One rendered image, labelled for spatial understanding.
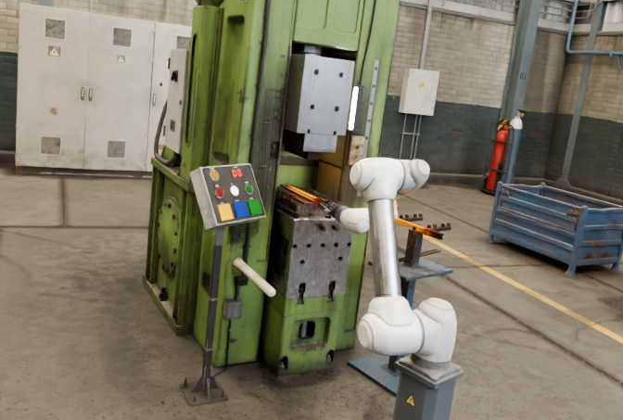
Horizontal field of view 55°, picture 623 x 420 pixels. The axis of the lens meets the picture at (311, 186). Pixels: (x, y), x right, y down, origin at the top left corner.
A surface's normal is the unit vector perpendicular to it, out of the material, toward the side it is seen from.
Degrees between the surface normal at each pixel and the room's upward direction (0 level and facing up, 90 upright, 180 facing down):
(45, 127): 90
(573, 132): 90
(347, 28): 90
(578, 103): 90
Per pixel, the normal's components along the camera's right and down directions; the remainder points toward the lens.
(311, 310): 0.47, 0.22
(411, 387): -0.73, 0.04
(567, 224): -0.87, -0.03
